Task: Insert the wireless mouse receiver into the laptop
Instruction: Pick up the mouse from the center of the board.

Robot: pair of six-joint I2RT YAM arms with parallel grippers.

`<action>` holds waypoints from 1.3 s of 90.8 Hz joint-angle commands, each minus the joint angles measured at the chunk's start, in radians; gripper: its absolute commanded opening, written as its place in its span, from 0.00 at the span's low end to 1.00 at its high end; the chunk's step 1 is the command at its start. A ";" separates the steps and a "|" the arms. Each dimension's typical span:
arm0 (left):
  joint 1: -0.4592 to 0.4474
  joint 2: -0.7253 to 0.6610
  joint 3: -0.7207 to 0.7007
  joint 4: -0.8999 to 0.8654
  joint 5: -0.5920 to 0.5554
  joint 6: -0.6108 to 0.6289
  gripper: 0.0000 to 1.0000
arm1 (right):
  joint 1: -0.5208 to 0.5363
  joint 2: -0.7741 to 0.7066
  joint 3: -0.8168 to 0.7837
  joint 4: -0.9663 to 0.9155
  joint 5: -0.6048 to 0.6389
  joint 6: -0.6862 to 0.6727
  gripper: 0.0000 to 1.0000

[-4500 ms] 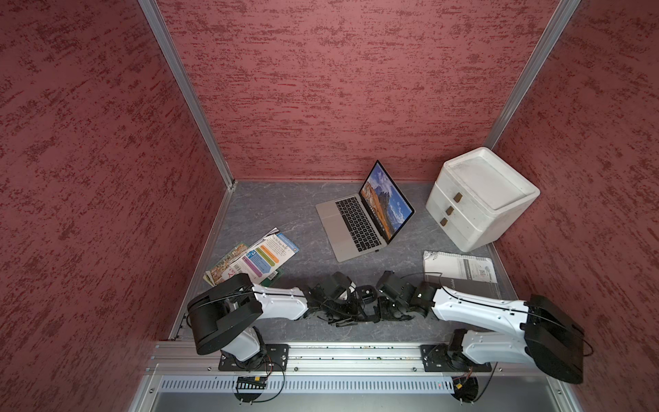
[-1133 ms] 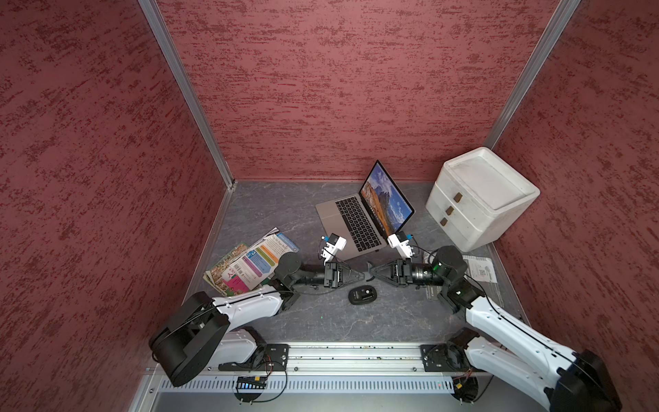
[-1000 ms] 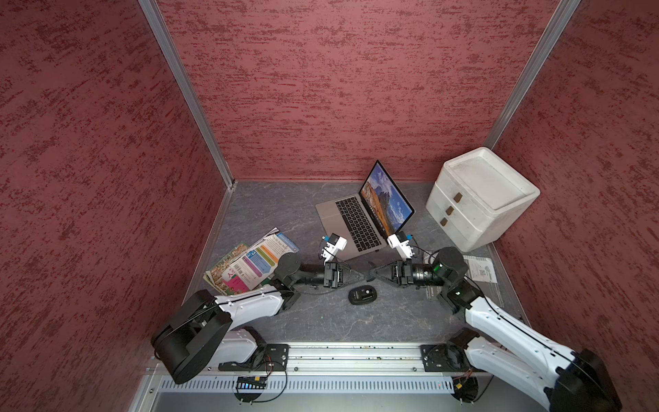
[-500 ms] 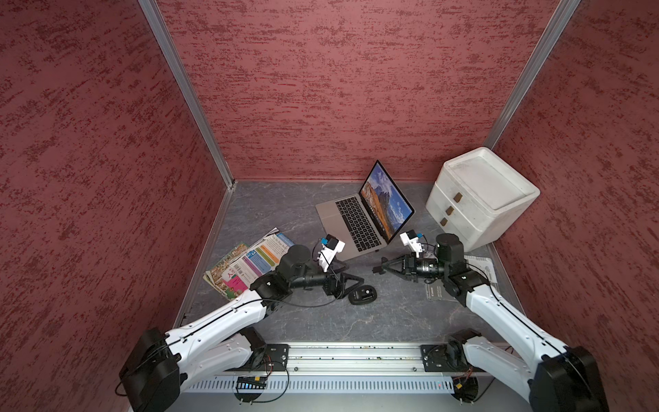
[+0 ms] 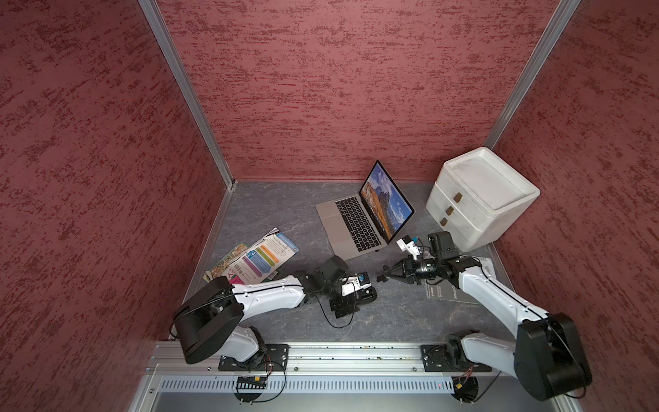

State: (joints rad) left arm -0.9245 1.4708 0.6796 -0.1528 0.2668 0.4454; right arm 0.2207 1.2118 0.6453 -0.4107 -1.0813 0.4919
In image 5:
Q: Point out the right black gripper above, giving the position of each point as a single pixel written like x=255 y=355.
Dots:
x=407 y=266

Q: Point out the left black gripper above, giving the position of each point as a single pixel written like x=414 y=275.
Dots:
x=336 y=305

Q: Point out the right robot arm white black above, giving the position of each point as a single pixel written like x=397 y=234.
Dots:
x=545 y=354

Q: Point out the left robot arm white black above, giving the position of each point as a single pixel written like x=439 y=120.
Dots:
x=209 y=322

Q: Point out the silver open laptop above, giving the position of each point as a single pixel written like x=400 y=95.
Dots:
x=368 y=220

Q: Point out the white paper manual in sleeve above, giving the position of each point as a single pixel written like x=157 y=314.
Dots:
x=447 y=292

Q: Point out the colourful booklet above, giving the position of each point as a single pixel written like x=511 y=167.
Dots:
x=261 y=261

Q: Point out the green colourful booklet underneath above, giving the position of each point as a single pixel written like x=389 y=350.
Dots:
x=222 y=265

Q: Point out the white three-drawer storage box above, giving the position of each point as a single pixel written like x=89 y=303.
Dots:
x=477 y=197

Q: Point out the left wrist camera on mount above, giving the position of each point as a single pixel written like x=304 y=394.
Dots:
x=353 y=284

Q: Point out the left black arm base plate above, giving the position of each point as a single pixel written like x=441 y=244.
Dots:
x=278 y=356

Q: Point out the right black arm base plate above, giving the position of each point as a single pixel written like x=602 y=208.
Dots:
x=448 y=358

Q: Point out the aluminium front rail frame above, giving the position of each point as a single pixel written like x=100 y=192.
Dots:
x=328 y=377

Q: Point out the right aluminium corner post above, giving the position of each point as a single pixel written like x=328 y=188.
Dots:
x=547 y=42

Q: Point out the aluminium corner post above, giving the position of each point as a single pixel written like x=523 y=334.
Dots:
x=547 y=42
x=157 y=23

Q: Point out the left aluminium corner post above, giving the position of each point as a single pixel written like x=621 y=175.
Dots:
x=157 y=23

